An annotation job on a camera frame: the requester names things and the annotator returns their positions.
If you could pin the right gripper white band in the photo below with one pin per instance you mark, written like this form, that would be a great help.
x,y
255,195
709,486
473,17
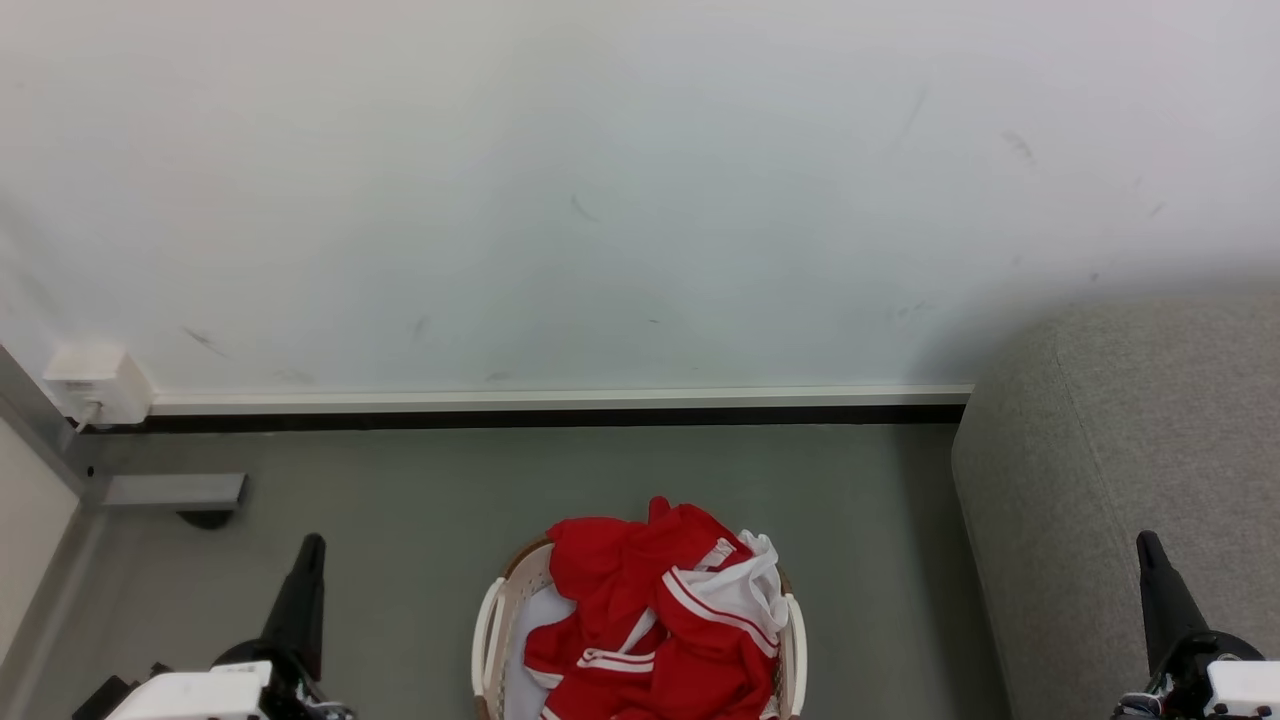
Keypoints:
x,y
1215,670

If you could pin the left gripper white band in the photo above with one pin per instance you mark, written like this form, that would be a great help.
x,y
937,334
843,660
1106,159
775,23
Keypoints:
x,y
215,692

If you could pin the grey fabric sofa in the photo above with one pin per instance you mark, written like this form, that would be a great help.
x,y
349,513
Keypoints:
x,y
1080,470

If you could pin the black caster wheel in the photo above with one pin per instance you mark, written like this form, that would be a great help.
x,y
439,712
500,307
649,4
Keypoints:
x,y
205,519

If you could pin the grey metal furniture foot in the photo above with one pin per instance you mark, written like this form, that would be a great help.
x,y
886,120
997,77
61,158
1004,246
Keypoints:
x,y
175,491

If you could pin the beige woven laundry basket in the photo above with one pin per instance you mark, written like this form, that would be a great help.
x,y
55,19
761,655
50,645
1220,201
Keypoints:
x,y
492,640

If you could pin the white and black baseboard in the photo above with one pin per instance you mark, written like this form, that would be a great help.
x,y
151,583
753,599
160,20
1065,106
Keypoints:
x,y
550,408

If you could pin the grey metal frame panel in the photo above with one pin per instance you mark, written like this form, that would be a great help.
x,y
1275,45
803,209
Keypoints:
x,y
35,520

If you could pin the white wall socket box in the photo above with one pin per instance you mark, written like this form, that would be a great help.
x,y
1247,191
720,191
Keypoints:
x,y
98,383

